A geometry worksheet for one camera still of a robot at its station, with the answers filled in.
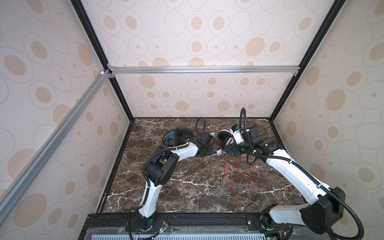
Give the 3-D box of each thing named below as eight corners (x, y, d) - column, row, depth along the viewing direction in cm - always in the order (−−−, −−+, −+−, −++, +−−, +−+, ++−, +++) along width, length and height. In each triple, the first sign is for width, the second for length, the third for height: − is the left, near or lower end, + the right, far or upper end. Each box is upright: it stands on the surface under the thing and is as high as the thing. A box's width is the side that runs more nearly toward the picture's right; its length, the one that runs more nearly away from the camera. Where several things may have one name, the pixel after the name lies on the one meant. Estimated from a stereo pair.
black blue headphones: (163, 145, 106) (161, 137, 99) (165, 134, 112) (163, 126, 105) (192, 145, 106) (192, 137, 99) (192, 134, 112) (192, 126, 105)
